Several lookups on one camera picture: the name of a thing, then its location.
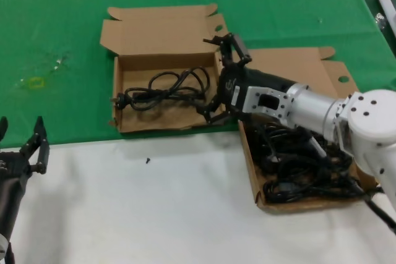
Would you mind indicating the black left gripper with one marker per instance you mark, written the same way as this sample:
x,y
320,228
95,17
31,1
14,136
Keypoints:
x,y
14,166

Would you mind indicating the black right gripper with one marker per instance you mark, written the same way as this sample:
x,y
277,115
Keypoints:
x,y
229,86

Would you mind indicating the small shiny metal part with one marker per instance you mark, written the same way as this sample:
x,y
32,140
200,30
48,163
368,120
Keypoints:
x,y
380,19

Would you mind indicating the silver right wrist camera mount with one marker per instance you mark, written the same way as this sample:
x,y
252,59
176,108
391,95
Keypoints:
x,y
278,112

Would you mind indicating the yellow tape square mark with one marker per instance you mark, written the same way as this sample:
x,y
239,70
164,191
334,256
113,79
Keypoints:
x,y
31,84

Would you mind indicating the open brown cardboard box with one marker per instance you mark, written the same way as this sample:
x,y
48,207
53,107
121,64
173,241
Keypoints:
x,y
167,118
278,60

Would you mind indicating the white bar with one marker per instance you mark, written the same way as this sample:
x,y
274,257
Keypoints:
x,y
388,5

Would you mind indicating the green table cloth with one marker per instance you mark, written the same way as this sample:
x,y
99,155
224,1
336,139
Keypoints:
x,y
62,13

